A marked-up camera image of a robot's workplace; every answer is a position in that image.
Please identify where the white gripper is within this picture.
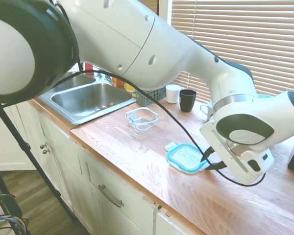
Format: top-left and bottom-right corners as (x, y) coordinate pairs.
(200, 121), (258, 185)

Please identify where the clear lid with teal seal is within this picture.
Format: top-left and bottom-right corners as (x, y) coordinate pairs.
(165, 141), (210, 174)

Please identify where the clear glass food container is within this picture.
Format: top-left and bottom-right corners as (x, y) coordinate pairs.
(124, 107), (160, 133)

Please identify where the black mug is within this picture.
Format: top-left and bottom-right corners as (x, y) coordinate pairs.
(179, 89), (197, 113)

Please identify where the grey plastic cutlery basket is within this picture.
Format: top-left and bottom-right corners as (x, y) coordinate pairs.
(134, 85), (167, 106)

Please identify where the small orange box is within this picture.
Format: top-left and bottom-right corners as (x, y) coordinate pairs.
(112, 77), (125, 88)

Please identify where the wide wooden window blind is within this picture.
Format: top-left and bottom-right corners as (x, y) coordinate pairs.
(171, 0), (294, 135)

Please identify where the chrome sink faucet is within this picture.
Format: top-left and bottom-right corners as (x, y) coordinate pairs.
(96, 72), (113, 83)

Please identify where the stainless steel sink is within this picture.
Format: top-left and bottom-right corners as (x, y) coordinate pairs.
(38, 70), (138, 125)

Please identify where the white kitchen cabinet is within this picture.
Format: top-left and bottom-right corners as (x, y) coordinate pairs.
(0, 99), (187, 235)

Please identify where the narrow wooden window blind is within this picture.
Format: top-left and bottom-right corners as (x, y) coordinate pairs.
(136, 0), (159, 16)

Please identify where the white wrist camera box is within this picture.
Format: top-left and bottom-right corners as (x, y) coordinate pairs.
(237, 148), (274, 184)

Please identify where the white mug with handle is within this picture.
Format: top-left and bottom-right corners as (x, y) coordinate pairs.
(200, 102), (215, 121)

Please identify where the white handleless cup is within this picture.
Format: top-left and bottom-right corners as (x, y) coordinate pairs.
(165, 84), (184, 104)

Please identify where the metal drawer handle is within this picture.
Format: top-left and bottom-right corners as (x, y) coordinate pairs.
(98, 185), (124, 208)

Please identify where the black camera tripod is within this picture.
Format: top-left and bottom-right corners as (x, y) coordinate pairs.
(0, 102), (75, 221)

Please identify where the bundle of coloured cables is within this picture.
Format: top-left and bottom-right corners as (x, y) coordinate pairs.
(0, 214), (30, 235)

